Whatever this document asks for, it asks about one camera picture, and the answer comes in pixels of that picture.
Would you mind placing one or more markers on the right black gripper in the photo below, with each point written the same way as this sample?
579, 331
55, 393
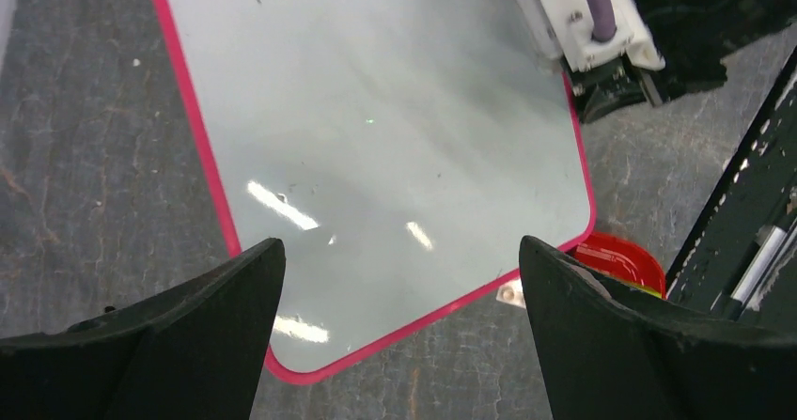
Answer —
693, 37

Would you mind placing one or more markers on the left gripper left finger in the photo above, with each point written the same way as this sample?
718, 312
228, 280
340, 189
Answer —
194, 351

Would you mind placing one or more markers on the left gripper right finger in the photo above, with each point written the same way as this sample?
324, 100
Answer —
608, 350

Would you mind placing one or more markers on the pink framed whiteboard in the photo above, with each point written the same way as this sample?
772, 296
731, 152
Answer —
400, 149

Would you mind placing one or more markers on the red curved toy base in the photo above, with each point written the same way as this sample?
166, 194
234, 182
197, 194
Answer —
623, 260

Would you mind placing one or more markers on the white toy brick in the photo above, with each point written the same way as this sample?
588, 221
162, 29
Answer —
511, 293

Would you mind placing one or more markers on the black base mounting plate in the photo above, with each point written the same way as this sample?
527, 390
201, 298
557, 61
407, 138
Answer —
739, 259

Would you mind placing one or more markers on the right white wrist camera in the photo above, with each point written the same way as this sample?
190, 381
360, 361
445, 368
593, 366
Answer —
585, 34

